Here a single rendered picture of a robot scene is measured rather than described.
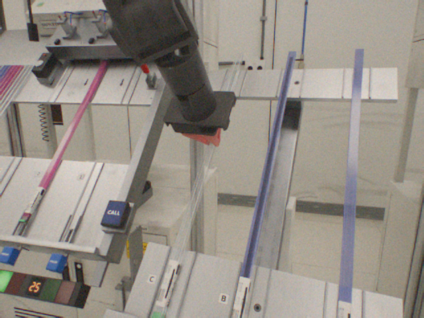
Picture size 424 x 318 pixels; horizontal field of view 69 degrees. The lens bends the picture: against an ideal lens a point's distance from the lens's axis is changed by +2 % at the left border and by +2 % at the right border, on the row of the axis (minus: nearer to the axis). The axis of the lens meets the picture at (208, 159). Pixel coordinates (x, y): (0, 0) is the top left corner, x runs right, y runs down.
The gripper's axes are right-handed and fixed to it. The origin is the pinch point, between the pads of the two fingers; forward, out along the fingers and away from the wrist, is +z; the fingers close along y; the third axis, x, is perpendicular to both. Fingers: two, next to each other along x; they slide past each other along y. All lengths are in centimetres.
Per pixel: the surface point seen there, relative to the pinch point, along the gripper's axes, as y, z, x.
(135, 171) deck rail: 19.0, 8.8, 4.0
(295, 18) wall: 12, 98, -170
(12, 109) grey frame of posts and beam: 94, 25, -22
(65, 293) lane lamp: 22.9, 9.6, 29.6
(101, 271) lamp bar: 19.8, 12.7, 24.5
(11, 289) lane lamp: 34.1, 8.6, 31.7
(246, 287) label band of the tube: -11.0, -0.5, 22.2
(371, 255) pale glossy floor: -50, 166, -34
